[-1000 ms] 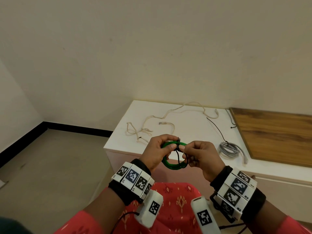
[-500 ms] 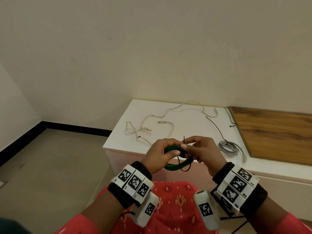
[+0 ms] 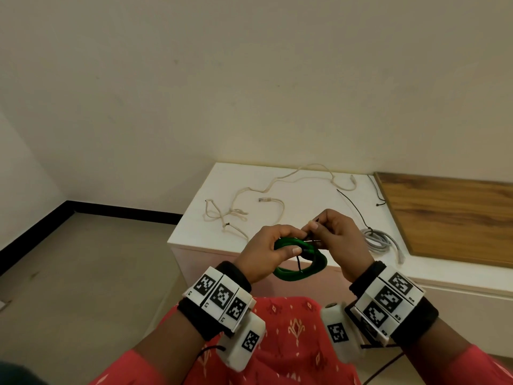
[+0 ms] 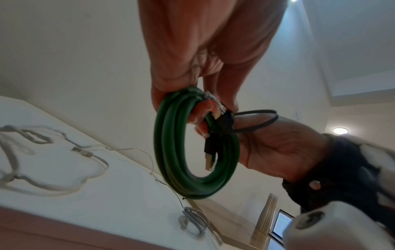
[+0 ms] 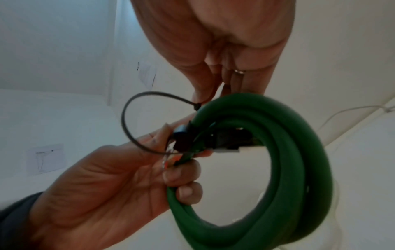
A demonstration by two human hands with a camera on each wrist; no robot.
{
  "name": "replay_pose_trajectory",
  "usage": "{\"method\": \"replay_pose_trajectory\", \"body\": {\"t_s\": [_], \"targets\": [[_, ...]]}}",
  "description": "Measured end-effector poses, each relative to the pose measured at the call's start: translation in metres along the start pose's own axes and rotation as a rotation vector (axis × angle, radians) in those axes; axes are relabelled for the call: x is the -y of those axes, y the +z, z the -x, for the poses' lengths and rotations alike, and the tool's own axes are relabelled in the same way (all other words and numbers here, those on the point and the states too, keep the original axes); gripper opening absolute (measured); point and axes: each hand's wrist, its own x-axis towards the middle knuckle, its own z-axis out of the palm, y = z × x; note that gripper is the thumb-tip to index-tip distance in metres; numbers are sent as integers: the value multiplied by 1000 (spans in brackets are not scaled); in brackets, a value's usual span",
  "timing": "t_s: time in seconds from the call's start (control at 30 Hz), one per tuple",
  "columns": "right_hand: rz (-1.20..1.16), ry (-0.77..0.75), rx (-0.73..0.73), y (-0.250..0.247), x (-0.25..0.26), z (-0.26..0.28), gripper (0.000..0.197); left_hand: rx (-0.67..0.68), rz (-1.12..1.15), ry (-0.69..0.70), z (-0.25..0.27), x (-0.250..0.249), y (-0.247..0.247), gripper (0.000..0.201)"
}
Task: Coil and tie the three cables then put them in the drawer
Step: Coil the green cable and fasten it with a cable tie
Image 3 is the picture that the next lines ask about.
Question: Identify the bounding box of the white low table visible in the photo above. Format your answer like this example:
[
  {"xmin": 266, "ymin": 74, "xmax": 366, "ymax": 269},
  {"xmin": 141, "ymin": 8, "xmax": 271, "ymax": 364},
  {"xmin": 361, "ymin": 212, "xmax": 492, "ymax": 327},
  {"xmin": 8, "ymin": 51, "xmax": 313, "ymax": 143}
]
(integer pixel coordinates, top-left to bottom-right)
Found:
[{"xmin": 167, "ymin": 163, "xmax": 513, "ymax": 357}]

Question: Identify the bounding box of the black camera cable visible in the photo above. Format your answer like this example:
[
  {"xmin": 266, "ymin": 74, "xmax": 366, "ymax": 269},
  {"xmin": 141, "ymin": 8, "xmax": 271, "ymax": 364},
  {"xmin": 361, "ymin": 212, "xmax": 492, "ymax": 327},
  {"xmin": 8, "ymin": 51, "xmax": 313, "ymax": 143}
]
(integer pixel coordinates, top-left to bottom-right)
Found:
[
  {"xmin": 180, "ymin": 345, "xmax": 226, "ymax": 385},
  {"xmin": 360, "ymin": 344, "xmax": 406, "ymax": 385}
]

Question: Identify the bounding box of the wooden board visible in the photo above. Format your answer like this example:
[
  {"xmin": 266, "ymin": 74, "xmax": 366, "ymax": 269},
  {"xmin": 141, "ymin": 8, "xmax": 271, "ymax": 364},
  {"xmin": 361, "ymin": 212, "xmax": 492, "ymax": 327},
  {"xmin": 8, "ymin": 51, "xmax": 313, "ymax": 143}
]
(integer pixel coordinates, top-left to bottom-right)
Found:
[{"xmin": 375, "ymin": 172, "xmax": 513, "ymax": 269}]

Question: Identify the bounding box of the beige cable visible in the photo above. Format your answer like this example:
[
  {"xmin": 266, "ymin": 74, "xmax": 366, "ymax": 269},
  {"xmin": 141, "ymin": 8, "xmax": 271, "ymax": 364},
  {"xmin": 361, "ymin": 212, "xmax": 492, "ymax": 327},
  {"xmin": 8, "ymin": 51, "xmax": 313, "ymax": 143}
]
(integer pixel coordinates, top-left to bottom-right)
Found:
[{"xmin": 204, "ymin": 164, "xmax": 357, "ymax": 241}]

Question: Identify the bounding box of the green network cable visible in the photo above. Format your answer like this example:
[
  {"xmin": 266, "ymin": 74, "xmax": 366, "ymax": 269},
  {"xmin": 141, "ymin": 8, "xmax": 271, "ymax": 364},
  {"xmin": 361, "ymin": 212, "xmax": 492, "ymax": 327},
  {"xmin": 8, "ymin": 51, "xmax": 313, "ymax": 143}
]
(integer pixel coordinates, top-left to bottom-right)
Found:
[{"xmin": 273, "ymin": 237, "xmax": 328, "ymax": 282}]

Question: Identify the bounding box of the white marker cube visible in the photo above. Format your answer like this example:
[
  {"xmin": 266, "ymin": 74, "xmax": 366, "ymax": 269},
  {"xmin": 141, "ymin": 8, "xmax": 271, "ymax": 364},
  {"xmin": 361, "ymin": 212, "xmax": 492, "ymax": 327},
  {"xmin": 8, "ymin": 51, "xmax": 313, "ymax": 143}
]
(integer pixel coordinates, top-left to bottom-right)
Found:
[{"xmin": 320, "ymin": 302, "xmax": 366, "ymax": 364}]

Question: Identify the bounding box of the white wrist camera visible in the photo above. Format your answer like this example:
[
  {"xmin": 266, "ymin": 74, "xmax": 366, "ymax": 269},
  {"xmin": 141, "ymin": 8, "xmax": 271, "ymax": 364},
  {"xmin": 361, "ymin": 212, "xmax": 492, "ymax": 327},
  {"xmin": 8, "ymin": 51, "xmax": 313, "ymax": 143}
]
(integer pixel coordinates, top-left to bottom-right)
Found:
[{"xmin": 216, "ymin": 310, "xmax": 266, "ymax": 373}]

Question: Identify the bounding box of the person's right forearm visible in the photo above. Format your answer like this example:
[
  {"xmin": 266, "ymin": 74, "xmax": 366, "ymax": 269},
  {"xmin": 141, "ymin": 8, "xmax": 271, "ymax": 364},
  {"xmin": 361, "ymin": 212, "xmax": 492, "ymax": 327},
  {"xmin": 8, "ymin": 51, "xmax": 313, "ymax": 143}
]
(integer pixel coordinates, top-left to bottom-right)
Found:
[{"xmin": 400, "ymin": 316, "xmax": 513, "ymax": 385}]

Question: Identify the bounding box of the person's left forearm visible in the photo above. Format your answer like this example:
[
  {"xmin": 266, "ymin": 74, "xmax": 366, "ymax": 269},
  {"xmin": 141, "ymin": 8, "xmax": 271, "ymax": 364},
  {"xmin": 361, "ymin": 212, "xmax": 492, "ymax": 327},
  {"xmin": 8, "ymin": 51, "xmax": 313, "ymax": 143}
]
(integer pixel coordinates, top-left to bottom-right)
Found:
[{"xmin": 90, "ymin": 312, "xmax": 219, "ymax": 385}]

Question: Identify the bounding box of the person's left hand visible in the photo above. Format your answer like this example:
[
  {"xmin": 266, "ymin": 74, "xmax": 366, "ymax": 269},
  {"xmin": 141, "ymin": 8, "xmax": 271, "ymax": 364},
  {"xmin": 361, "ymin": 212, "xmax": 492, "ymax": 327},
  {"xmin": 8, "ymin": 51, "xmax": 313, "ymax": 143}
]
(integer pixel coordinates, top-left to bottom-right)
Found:
[{"xmin": 232, "ymin": 224, "xmax": 308, "ymax": 284}]

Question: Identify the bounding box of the grey network cable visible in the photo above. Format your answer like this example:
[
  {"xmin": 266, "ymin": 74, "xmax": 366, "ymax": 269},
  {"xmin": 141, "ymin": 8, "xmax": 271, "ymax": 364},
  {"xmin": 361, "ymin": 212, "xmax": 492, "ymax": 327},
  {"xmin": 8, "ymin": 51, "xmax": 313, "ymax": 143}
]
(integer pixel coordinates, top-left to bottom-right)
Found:
[{"xmin": 360, "ymin": 228, "xmax": 406, "ymax": 264}]

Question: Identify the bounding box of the person's right hand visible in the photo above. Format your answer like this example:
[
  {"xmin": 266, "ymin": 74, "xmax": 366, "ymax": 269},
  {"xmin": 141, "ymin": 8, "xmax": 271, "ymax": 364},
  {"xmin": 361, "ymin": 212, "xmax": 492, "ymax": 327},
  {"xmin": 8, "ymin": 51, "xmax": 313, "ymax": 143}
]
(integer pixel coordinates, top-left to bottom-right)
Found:
[{"xmin": 301, "ymin": 209, "xmax": 376, "ymax": 283}]

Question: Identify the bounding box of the black baseboard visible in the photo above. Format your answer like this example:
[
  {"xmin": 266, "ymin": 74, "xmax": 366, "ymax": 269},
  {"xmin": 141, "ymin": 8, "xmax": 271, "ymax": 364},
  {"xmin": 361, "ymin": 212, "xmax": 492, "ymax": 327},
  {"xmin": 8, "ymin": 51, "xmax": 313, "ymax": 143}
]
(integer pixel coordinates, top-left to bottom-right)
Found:
[{"xmin": 0, "ymin": 201, "xmax": 183, "ymax": 275}]

